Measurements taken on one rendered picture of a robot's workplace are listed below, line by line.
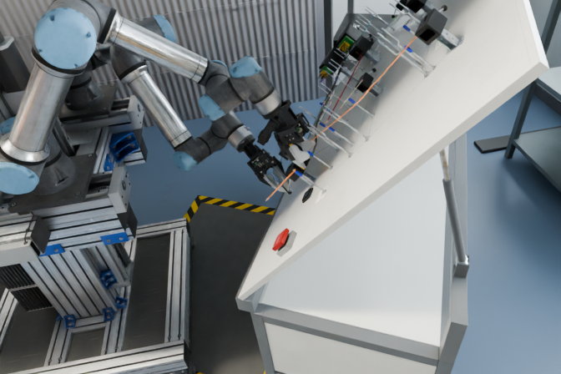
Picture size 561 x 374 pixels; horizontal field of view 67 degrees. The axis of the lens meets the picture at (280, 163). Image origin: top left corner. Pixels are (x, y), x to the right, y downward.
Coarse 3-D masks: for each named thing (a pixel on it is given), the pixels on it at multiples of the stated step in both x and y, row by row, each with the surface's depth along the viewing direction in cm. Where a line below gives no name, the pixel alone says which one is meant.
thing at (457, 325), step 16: (464, 144) 155; (464, 160) 149; (464, 176) 143; (464, 192) 137; (464, 208) 132; (464, 224) 127; (464, 240) 122; (464, 272) 112; (464, 288) 111; (464, 304) 107; (448, 320) 108; (464, 320) 104; (448, 336) 108; (448, 352) 113
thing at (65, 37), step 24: (72, 0) 97; (48, 24) 89; (72, 24) 90; (96, 24) 98; (48, 48) 91; (72, 48) 92; (48, 72) 97; (72, 72) 97; (24, 96) 101; (48, 96) 100; (24, 120) 103; (48, 120) 105; (0, 144) 107; (24, 144) 106; (0, 168) 106; (24, 168) 108; (24, 192) 113
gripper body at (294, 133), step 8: (288, 104) 115; (272, 112) 115; (280, 112) 115; (288, 112) 114; (280, 120) 118; (288, 120) 116; (296, 120) 116; (304, 120) 120; (280, 128) 120; (288, 128) 117; (296, 128) 117; (304, 128) 120; (280, 136) 119; (288, 136) 119; (296, 136) 119
